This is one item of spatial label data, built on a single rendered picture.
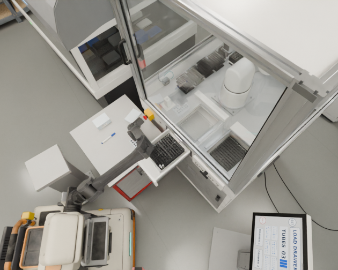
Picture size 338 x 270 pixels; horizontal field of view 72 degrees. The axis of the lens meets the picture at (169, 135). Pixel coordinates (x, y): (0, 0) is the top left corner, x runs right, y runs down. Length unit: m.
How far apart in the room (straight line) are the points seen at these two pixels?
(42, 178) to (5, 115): 1.79
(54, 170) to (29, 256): 0.62
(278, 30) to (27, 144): 2.98
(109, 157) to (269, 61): 1.49
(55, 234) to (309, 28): 1.21
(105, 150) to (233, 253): 1.47
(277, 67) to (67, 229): 1.05
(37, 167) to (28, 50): 2.56
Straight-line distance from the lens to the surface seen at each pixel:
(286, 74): 0.65
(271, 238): 1.46
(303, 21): 0.84
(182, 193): 2.50
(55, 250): 1.21
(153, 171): 1.70
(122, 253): 2.23
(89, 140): 2.02
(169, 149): 1.68
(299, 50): 0.75
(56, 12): 1.63
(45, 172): 2.07
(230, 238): 2.45
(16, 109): 3.67
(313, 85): 0.65
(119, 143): 1.93
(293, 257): 1.40
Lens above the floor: 2.45
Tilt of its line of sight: 63 degrees down
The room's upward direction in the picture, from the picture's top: 9 degrees counter-clockwise
